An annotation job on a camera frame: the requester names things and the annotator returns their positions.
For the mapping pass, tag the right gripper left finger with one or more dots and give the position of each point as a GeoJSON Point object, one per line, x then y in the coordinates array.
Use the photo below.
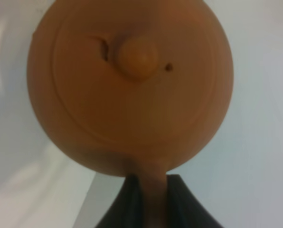
{"type": "Point", "coordinates": [129, 209]}

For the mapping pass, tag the brown clay teapot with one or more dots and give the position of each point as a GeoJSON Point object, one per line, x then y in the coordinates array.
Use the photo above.
{"type": "Point", "coordinates": [131, 87]}

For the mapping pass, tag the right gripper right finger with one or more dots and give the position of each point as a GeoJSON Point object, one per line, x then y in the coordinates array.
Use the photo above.
{"type": "Point", "coordinates": [183, 209]}

